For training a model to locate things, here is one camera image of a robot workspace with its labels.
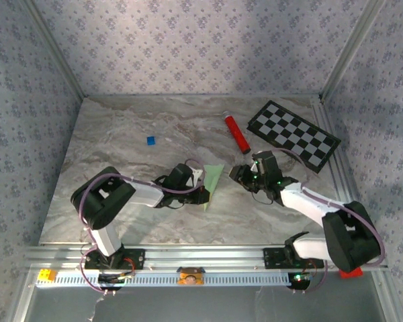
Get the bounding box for light green cloth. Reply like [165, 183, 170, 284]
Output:
[201, 163, 226, 212]

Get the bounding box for red cylindrical tube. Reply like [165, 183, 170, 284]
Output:
[223, 111, 252, 155]

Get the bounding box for black and white checkerboard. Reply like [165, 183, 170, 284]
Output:
[246, 99, 343, 174]

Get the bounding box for orange cartoon face figure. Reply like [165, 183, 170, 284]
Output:
[176, 266, 206, 286]

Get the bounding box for red toy brick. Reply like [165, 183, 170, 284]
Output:
[339, 267, 364, 280]

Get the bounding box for yellow toy brick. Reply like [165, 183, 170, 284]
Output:
[37, 268, 58, 282]

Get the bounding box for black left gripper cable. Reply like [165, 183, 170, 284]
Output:
[160, 200, 186, 210]

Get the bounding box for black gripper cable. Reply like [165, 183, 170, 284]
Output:
[251, 190, 277, 206]
[160, 200, 186, 210]

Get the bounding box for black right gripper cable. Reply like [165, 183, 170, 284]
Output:
[251, 190, 277, 206]

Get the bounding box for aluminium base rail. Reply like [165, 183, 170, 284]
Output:
[22, 244, 390, 272]

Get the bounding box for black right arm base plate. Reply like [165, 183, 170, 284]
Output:
[262, 247, 325, 270]

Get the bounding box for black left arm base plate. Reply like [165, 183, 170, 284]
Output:
[83, 248, 146, 271]

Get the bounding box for white slotted cable duct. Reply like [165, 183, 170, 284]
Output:
[35, 269, 292, 288]

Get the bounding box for aluminium side rail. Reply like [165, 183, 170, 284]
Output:
[311, 103, 370, 244]

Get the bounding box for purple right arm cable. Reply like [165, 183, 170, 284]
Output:
[275, 147, 387, 295]

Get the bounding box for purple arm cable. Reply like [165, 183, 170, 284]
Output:
[77, 158, 208, 297]
[275, 147, 387, 295]

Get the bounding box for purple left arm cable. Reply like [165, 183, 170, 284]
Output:
[77, 158, 208, 297]

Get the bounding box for aluminium frame post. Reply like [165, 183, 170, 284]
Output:
[320, 0, 387, 101]

